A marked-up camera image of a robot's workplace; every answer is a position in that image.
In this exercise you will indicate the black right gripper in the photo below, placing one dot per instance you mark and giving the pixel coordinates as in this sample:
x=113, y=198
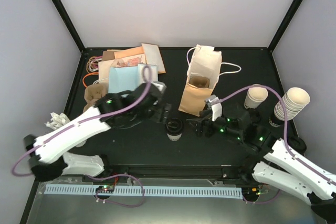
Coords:
x=200, y=124

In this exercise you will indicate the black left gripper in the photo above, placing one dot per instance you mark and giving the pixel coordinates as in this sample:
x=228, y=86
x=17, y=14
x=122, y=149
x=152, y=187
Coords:
x=158, y=113

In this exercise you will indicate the black plastic cup lid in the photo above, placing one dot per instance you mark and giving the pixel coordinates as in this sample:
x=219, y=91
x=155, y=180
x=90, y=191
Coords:
x=174, y=126

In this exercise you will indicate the single white paper cup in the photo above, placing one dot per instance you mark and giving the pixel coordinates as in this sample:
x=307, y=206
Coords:
x=174, y=137

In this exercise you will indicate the brown paper takeout bag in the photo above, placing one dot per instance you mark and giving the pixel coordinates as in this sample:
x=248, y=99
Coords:
x=205, y=66

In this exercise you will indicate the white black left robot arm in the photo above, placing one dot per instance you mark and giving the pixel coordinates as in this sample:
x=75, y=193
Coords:
x=50, y=155

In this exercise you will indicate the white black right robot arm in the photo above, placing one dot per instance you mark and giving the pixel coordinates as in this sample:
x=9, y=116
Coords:
x=272, y=161

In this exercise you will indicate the brown white flat paper bag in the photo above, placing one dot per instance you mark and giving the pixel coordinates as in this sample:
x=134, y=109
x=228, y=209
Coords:
x=153, y=56

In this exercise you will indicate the short white cup stack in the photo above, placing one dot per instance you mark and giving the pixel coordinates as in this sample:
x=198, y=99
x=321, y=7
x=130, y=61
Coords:
x=254, y=97

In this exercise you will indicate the tall white cup stack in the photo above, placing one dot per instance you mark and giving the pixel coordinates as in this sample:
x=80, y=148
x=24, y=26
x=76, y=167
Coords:
x=293, y=102

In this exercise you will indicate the stack of black lids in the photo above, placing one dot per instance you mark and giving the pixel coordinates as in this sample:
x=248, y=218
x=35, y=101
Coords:
x=295, y=142

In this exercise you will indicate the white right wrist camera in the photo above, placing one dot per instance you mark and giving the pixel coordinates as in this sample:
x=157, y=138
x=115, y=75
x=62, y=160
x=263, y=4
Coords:
x=215, y=106

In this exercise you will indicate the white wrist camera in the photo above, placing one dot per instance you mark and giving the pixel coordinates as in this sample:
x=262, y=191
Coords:
x=160, y=86
x=215, y=106

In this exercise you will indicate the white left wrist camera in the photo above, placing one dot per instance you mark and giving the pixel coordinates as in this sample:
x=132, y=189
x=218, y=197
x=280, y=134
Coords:
x=160, y=86

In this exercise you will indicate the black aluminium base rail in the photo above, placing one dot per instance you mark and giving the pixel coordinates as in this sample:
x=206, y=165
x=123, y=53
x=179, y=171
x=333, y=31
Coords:
x=227, y=174

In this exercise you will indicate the light blue cable duct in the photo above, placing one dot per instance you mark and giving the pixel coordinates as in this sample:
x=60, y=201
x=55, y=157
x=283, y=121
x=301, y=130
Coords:
x=148, y=191

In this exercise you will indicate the bundle of bag handles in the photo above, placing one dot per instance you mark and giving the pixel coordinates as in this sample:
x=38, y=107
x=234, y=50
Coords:
x=92, y=68

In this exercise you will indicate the black enclosure frame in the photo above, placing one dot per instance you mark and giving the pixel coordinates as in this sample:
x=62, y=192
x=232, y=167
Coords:
x=86, y=51

